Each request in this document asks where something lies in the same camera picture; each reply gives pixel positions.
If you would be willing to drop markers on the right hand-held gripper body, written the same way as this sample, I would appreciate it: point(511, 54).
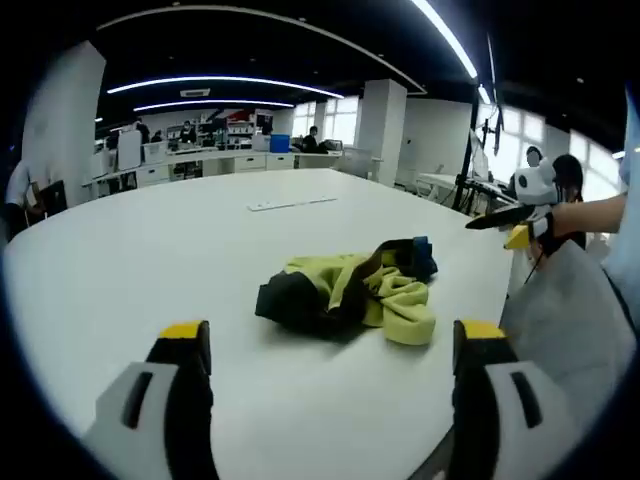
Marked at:
point(535, 182)

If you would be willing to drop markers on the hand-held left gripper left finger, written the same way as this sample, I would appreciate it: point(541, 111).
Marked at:
point(120, 425)

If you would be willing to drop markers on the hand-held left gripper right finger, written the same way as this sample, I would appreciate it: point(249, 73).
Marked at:
point(525, 415)

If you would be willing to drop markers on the yellow blue grey garment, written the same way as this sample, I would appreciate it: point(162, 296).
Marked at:
point(400, 305)

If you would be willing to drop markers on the person's grey trousers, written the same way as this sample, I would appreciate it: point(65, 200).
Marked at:
point(560, 310)

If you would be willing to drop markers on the operator's arm in blue sleeve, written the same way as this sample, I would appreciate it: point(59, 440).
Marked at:
point(631, 165)

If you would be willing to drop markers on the long ceiling light strip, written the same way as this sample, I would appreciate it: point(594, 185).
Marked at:
point(445, 35)

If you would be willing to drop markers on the blue storage box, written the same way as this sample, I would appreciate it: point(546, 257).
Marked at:
point(280, 143)

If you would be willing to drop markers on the black chair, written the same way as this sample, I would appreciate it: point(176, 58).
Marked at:
point(54, 197)

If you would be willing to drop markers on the white board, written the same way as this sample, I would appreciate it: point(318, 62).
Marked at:
point(129, 152)

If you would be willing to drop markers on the white counter desks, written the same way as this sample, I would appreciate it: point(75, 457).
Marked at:
point(225, 162)

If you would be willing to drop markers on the curved ceiling light strip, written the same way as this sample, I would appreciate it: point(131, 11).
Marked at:
point(215, 102)
point(225, 80)

